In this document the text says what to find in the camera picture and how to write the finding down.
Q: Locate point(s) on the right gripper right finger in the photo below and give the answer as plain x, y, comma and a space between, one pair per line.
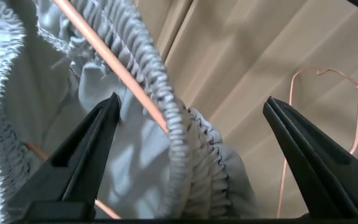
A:
322, 168

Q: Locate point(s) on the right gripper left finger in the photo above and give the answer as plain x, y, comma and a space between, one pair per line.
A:
73, 174

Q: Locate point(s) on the pale grey shorts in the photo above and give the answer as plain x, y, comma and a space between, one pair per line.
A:
141, 161

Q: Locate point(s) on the pink clothes hanger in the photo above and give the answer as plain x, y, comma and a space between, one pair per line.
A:
357, 118
113, 66

